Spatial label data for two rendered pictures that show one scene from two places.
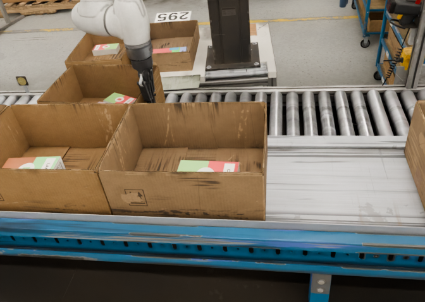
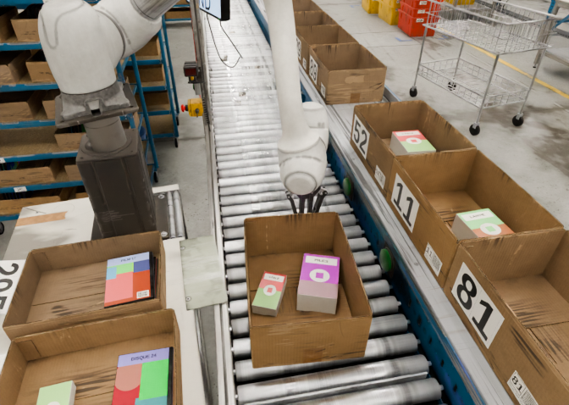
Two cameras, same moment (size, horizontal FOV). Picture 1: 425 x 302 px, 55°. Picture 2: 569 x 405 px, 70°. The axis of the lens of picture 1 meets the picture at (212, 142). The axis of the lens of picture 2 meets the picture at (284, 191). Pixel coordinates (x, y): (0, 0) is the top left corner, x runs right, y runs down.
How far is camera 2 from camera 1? 2.07 m
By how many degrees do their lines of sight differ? 83
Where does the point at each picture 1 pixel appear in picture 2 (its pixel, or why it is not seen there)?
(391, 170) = (345, 108)
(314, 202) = not seen: hidden behind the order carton
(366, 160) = (341, 113)
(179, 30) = (27, 286)
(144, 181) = (457, 139)
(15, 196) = (516, 219)
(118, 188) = not seen: hidden behind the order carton
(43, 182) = (501, 185)
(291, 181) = not seen: hidden behind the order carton
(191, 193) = (440, 134)
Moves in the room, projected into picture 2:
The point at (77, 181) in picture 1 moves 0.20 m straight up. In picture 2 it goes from (484, 167) to (505, 109)
